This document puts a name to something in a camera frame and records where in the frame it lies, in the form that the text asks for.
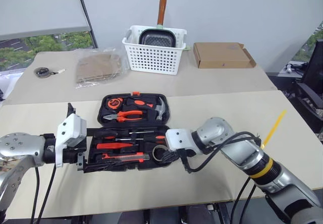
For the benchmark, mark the brown tape roll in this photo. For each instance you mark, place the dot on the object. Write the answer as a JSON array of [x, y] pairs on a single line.
[[154, 156]]

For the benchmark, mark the white perforated plastic basket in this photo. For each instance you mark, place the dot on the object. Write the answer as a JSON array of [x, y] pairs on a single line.
[[151, 60]]

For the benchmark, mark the grey window blind rail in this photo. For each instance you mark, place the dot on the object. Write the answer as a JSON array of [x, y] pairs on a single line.
[[38, 33]]

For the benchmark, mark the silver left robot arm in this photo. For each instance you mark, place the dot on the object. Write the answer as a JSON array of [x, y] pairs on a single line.
[[20, 145]]

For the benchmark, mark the black tool case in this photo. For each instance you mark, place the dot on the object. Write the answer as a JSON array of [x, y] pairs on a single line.
[[149, 164]]

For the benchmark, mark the pale green object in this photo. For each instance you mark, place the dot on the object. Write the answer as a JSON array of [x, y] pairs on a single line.
[[186, 48]]

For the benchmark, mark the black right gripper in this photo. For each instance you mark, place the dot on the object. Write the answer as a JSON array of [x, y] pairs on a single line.
[[184, 154]]

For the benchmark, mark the large orange black screwdriver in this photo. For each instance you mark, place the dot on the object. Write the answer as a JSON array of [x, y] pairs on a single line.
[[108, 137]]

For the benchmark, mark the brown cardboard box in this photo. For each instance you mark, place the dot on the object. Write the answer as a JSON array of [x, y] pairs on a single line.
[[219, 56]]

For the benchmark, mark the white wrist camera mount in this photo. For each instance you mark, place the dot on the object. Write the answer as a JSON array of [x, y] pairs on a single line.
[[69, 130], [179, 139]]

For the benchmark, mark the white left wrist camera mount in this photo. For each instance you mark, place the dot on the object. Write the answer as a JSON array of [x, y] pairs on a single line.
[[69, 130]]

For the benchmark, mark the clear bag with cardboard sheets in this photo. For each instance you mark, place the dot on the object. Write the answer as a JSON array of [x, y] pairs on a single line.
[[98, 67]]

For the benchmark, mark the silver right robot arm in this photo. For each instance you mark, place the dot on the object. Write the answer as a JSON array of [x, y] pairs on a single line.
[[290, 183]]

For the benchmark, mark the black window post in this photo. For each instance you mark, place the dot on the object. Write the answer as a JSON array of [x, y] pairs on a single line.
[[86, 14]]

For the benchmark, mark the orange black tape measure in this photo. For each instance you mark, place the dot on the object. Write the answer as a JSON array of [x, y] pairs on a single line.
[[114, 103]]

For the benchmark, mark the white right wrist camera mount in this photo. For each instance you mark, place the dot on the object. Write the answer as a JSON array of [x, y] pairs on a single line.
[[179, 139]]

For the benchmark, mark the orange test pen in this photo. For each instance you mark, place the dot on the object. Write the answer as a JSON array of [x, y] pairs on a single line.
[[113, 145]]

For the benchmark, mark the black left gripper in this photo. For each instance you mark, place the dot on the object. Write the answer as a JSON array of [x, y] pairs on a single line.
[[72, 156]]

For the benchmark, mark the slim orange black screwdriver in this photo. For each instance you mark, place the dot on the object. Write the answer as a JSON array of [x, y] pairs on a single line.
[[159, 139]]

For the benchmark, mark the black office chair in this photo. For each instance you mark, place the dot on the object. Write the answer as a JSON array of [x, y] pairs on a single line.
[[311, 82]]

